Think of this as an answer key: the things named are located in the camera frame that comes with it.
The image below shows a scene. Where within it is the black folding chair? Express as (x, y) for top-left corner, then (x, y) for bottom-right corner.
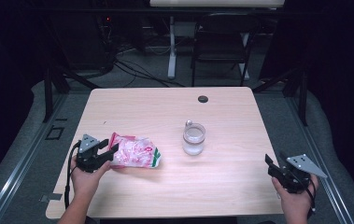
(191, 12), (262, 88)

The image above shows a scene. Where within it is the pink and white candy bag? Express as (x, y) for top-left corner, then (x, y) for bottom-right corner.
(108, 132), (163, 170)

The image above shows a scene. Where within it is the black metal stand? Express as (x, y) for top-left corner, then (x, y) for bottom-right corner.
(42, 66), (102, 123)
(252, 66), (309, 127)

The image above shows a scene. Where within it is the dark computer case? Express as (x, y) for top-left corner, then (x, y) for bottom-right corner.
(50, 12), (117, 75)

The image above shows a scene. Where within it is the person's right hand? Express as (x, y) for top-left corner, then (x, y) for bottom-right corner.
(271, 174), (319, 219)

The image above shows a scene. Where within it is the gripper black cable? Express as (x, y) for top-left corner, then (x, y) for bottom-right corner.
(302, 177), (318, 219)
(64, 140), (82, 210)

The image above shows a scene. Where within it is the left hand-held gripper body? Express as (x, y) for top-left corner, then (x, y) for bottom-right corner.
(75, 133), (110, 174)

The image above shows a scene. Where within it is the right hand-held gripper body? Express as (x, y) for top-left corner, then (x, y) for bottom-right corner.
(267, 153), (329, 194)

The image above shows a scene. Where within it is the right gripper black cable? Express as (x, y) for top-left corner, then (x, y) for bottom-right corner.
(302, 177), (318, 219)

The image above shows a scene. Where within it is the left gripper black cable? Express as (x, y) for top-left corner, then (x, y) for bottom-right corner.
(64, 140), (82, 210)

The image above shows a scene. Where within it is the person's left hand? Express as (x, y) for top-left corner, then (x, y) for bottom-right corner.
(70, 155), (112, 200)

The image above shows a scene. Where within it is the white desk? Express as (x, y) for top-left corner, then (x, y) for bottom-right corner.
(149, 0), (286, 81)

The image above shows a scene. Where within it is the metal floor rail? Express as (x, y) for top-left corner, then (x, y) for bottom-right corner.
(0, 92), (69, 224)
(285, 92), (354, 224)

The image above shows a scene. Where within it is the bundle of black floor cables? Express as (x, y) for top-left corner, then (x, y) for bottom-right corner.
(103, 46), (187, 89)

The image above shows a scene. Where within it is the grey tape piece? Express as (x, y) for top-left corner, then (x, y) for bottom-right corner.
(39, 192), (64, 203)

